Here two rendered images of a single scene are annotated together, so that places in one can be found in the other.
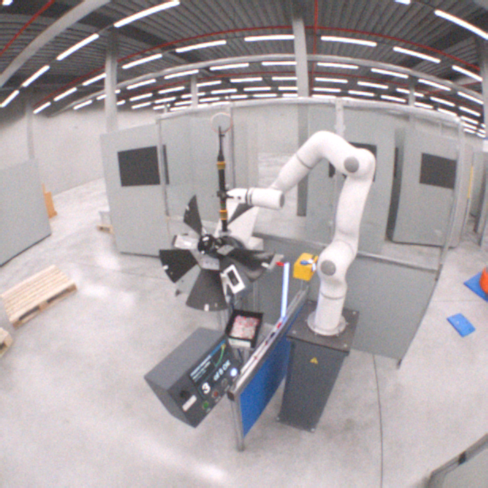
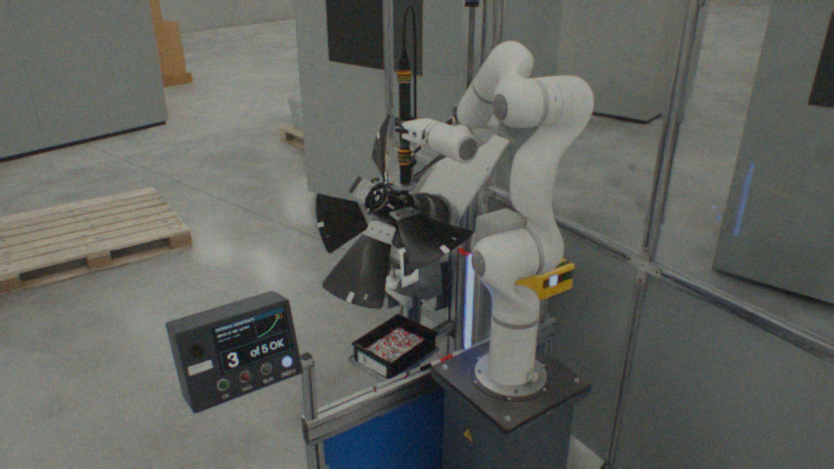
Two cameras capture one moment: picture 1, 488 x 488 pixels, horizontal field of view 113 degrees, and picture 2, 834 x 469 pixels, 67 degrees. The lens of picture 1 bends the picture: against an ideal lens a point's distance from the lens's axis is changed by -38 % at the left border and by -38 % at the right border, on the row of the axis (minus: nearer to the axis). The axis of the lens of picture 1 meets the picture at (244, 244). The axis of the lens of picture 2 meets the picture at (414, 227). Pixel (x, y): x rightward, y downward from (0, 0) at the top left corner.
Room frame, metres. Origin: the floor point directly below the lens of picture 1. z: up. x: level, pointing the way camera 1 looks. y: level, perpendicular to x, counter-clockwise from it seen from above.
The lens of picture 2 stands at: (-0.46, -0.73, 2.02)
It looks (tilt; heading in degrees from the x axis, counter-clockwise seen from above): 25 degrees down; 25
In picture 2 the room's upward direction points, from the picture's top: straight up
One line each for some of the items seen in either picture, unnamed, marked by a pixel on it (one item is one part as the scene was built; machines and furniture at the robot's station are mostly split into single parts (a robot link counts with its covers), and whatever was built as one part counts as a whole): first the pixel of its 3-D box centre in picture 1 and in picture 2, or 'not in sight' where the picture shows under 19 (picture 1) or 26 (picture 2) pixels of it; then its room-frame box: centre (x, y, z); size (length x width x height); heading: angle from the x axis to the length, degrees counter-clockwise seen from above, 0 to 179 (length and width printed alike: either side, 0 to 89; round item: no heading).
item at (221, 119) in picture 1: (221, 123); not in sight; (1.96, 0.14, 1.88); 0.16 x 0.07 x 0.16; 93
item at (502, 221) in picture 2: (249, 246); (498, 227); (1.83, -0.05, 0.92); 0.17 x 0.16 x 0.11; 148
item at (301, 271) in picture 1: (306, 267); (544, 278); (1.30, -0.37, 1.02); 0.16 x 0.10 x 0.11; 148
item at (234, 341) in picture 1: (243, 328); (395, 346); (0.99, 0.02, 0.85); 0.22 x 0.17 x 0.07; 165
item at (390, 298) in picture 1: (278, 287); (546, 322); (1.85, -0.29, 0.50); 2.59 x 0.03 x 0.91; 58
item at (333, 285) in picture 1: (333, 272); (506, 277); (0.86, -0.37, 1.25); 0.19 x 0.12 x 0.24; 140
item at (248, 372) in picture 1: (276, 333); (442, 372); (0.96, -0.16, 0.82); 0.90 x 0.04 x 0.08; 148
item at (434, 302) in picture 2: not in sight; (444, 278); (1.64, 0.11, 0.73); 0.15 x 0.09 x 0.22; 148
